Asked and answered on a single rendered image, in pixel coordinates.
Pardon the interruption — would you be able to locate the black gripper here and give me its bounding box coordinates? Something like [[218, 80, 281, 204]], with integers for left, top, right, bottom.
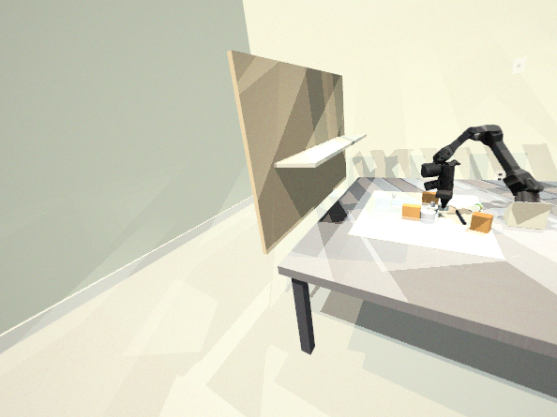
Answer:
[[435, 175, 454, 208]]

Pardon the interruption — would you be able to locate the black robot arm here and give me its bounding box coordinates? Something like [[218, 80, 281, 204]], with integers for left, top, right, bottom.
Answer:
[[421, 125, 544, 203]]

